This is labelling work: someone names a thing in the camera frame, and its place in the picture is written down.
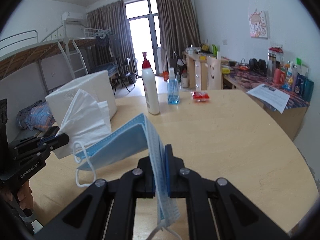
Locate white air conditioner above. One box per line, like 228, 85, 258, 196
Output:
61, 12, 84, 23

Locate black folding chair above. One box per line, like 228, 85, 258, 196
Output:
112, 57, 135, 95

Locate clear thermos bottle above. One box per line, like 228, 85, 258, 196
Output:
267, 51, 276, 81

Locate glass balcony door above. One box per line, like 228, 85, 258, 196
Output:
125, 0, 161, 76

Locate wooden desk with drawers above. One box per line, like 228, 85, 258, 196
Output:
184, 52, 228, 91

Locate left brown curtain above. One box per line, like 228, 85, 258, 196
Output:
87, 0, 137, 75

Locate blue plaid quilt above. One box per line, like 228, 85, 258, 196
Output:
16, 100, 55, 132

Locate metal bunk bed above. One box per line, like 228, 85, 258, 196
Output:
1, 34, 118, 142

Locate left hand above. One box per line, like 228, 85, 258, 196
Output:
1, 181, 34, 210

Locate wooden smiley chair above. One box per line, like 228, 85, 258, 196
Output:
207, 57, 223, 90

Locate blue face mask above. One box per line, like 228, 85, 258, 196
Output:
72, 113, 181, 239

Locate right brown curtain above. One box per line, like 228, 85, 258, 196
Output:
156, 0, 200, 70

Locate blue spray bottle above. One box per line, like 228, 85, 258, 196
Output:
167, 68, 180, 105

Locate pink cartoon wall picture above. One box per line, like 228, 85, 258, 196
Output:
248, 10, 268, 38

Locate printed paper sheet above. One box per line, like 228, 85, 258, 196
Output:
247, 83, 290, 114

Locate white lotion pump bottle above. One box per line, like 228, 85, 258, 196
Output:
142, 52, 160, 115

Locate red snack packet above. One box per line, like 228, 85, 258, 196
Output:
191, 91, 210, 102

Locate black headphones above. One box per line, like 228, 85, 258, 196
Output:
248, 58, 267, 76

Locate white styrofoam box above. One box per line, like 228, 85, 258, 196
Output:
46, 70, 117, 127

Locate brown curtain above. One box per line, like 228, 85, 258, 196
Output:
87, 0, 137, 75
156, 0, 200, 70

